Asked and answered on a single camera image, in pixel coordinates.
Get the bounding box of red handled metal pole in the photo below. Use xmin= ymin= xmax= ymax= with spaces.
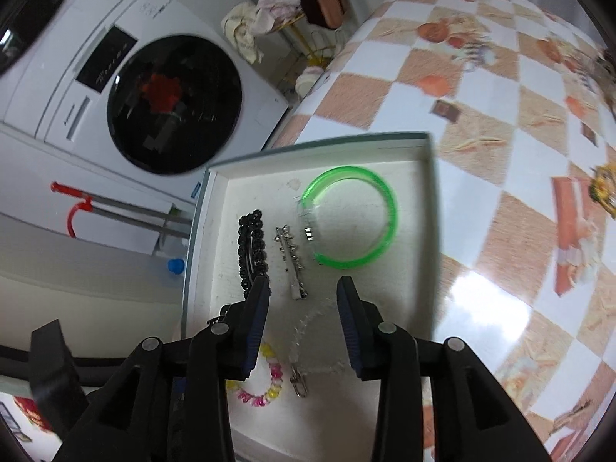
xmin=50 ymin=181 xmax=194 ymax=241

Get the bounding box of yellow metal rack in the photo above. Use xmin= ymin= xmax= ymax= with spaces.
xmin=241 ymin=0 xmax=340 ymax=67

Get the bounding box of yellow flower bracelet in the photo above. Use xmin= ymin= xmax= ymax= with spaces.
xmin=589 ymin=164 xmax=616 ymax=218

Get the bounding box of black beaded hair clip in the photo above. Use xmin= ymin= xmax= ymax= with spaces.
xmin=238 ymin=209 xmax=271 ymax=301

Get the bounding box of silver chain bracelet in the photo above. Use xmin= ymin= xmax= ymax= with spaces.
xmin=287 ymin=298 xmax=350 ymax=399

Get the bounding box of pink yellow beaded bracelet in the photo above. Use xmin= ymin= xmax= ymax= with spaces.
xmin=226 ymin=341 xmax=286 ymax=408

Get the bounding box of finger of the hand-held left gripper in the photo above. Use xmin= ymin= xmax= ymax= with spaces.
xmin=29 ymin=319 xmax=90 ymax=425

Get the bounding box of pile of pale clothes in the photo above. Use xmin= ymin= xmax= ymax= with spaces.
xmin=220 ymin=0 xmax=309 ymax=64

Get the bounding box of checkered printed tablecloth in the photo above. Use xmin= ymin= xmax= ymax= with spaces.
xmin=267 ymin=0 xmax=616 ymax=462

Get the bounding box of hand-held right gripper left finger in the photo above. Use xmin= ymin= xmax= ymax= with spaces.
xmin=53 ymin=276 xmax=273 ymax=462

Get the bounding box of green translucent bangle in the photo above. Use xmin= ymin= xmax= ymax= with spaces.
xmin=297 ymin=166 xmax=399 ymax=270

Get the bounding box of white washing machine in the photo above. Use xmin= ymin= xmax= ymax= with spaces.
xmin=0 ymin=0 xmax=290 ymax=203

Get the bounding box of grey shallow cardboard box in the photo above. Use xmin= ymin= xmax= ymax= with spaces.
xmin=180 ymin=131 xmax=441 ymax=462

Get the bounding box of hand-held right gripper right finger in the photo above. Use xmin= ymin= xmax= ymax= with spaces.
xmin=336 ymin=276 xmax=552 ymax=462

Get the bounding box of silver hair clip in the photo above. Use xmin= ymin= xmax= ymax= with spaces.
xmin=274 ymin=224 xmax=310 ymax=301

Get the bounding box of white plastic container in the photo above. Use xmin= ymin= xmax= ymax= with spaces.
xmin=295 ymin=67 xmax=324 ymax=98

